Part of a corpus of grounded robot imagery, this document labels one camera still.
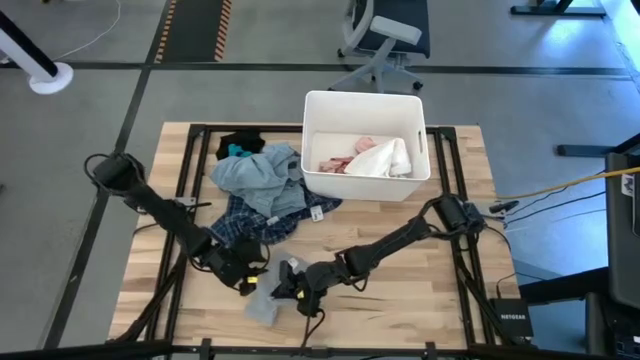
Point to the light blue fleece garment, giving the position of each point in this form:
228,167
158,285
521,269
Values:
250,172

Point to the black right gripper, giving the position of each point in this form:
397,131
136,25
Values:
320,277

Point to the white label reading Pants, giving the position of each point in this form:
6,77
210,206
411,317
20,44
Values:
317,214

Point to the white paper label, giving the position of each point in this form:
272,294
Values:
272,220
293,262

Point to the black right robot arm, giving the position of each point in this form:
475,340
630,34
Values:
395,240

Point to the white and black office chair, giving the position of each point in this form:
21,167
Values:
385,35

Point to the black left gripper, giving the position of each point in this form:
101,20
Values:
232,265

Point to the black garment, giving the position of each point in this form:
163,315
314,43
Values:
245,140

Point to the black floor bar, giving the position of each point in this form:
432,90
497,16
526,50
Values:
585,150

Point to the black metal table frame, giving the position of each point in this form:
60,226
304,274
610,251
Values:
250,128

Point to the black mat with hazard stripes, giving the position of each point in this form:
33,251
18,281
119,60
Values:
195,30

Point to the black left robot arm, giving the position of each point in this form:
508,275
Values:
160,210

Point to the black equipment cart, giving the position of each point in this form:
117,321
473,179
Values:
625,240

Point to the dark pink garment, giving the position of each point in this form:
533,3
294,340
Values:
332,164

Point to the black desk foot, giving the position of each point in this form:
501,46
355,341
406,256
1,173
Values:
555,9

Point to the white pole stand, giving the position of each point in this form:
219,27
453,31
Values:
50,77

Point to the white plastic mesh basket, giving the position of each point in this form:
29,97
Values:
360,190

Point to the black Netgear network switch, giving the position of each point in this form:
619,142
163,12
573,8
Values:
511,317

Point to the teal garment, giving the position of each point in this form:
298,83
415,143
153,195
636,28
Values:
239,150

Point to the light pink garment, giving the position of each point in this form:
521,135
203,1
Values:
364,144

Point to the grey garment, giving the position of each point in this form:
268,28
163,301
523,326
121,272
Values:
262,310

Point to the white garment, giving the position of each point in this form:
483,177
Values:
380,160

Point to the black clamp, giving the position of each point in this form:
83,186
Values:
502,206

